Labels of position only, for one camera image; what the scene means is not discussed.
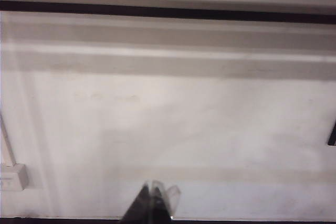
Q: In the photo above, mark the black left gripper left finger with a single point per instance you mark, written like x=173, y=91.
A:
x=141, y=205

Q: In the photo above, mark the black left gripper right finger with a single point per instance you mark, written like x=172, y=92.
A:
x=160, y=205

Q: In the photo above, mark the green exit sign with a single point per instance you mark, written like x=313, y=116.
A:
x=333, y=134

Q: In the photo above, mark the white wall socket box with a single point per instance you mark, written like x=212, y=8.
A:
x=13, y=178

